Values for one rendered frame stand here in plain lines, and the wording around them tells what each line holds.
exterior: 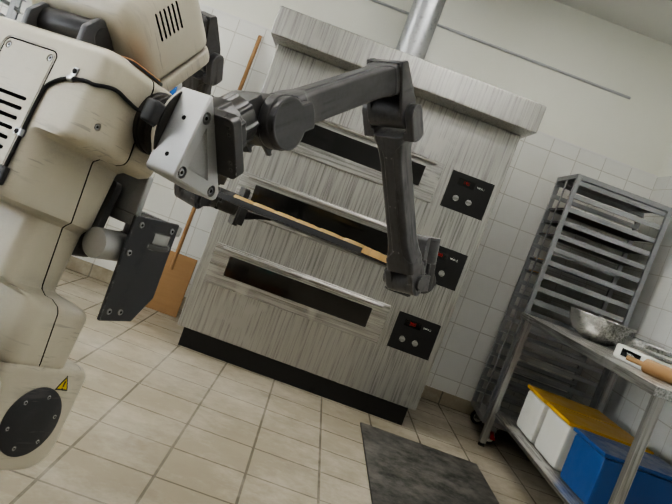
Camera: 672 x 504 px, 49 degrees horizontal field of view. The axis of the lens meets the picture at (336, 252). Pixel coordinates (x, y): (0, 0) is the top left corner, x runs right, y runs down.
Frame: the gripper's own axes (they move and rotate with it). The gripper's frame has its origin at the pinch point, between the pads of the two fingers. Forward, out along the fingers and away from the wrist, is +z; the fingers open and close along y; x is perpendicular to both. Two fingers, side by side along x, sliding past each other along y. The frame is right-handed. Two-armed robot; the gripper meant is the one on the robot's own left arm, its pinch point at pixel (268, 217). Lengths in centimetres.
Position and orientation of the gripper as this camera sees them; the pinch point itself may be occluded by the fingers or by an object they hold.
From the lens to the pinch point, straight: 196.6
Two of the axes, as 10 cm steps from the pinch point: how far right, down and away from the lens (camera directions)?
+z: 8.7, 3.4, 3.5
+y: -3.7, 9.3, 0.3
